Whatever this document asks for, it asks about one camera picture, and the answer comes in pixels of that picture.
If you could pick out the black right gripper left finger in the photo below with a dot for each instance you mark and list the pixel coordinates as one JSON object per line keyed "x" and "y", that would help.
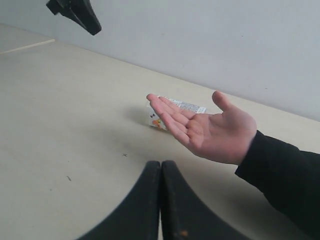
{"x": 137, "y": 216}

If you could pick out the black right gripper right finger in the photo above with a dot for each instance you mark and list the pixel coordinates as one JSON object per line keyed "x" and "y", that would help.
{"x": 184, "y": 216}

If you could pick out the person's open hand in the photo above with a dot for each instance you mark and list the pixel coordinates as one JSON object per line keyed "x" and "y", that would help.
{"x": 222, "y": 137}

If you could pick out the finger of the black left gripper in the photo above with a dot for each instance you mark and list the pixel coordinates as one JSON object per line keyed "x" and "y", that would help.
{"x": 79, "y": 11}

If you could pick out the black sleeved forearm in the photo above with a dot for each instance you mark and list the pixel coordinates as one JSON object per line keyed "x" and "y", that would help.
{"x": 288, "y": 177}

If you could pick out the square clear bottle white label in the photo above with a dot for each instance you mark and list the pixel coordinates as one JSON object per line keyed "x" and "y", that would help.
{"x": 164, "y": 111}

